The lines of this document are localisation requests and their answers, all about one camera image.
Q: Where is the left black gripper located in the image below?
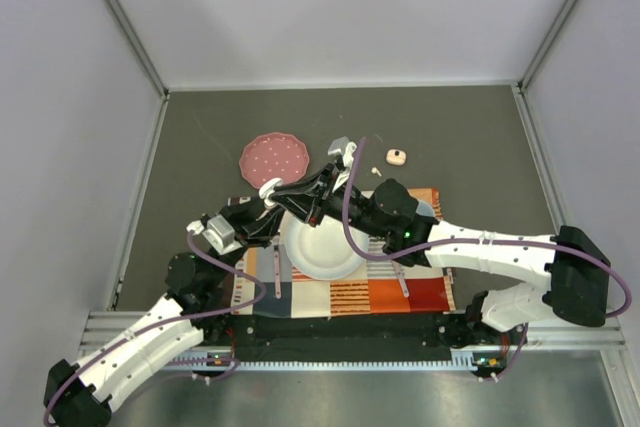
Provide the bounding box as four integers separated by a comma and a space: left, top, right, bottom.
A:
210, 191, 286, 284

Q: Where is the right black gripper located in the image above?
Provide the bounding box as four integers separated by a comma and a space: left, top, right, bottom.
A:
272, 164, 389, 241

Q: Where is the white earbud charging case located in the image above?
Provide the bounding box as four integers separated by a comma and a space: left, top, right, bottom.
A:
259, 178, 283, 209

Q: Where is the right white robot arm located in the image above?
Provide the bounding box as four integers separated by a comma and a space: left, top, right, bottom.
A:
259, 169, 610, 343

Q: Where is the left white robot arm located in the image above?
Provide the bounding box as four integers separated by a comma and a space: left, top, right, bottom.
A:
43, 198, 285, 426

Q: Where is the pink earbud charging case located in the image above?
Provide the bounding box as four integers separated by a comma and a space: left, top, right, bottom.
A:
386, 149, 407, 166

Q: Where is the pink polka dot plate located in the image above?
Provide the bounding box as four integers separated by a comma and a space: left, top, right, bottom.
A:
239, 132, 310, 189

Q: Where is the white ceramic plate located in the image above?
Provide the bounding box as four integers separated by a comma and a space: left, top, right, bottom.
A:
280, 215, 365, 281

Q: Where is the orange patterned placemat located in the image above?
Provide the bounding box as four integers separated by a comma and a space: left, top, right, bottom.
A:
220, 188, 458, 320

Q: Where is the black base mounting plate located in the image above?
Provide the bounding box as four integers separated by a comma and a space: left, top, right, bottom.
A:
204, 313, 503, 362

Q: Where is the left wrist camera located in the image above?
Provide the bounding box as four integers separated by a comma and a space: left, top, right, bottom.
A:
186, 214, 242, 255

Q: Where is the pink handled fork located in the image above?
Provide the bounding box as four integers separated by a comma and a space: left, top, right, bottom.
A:
273, 244, 282, 299

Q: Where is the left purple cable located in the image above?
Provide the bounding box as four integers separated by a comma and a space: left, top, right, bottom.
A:
42, 231, 266, 426

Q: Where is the purple cable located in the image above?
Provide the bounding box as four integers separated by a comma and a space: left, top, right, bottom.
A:
342, 136, 632, 317
42, 231, 266, 426

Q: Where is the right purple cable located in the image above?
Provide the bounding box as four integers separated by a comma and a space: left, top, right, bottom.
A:
342, 136, 632, 317

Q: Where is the pink handled knife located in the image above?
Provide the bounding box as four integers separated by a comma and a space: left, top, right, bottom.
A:
393, 264, 410, 298

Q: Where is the aluminium frame rail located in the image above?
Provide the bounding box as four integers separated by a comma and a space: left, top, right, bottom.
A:
103, 0, 169, 99

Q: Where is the grey slotted cable duct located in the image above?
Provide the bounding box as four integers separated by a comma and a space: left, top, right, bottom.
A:
163, 350, 505, 373

